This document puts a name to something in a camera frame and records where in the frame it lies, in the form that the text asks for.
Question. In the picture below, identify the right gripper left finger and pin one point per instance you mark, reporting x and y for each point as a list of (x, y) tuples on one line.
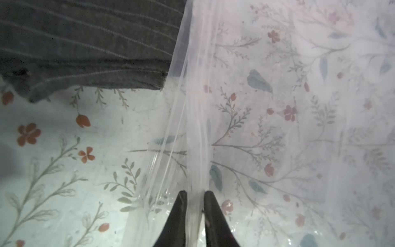
[(174, 230)]

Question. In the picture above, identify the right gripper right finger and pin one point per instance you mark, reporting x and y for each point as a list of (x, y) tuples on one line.
[(218, 233)]

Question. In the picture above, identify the clear plastic vacuum bag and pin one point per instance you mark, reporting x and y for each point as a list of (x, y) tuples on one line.
[(285, 110)]

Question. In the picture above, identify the dark grey folded shirt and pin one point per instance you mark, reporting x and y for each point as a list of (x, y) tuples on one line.
[(48, 46)]

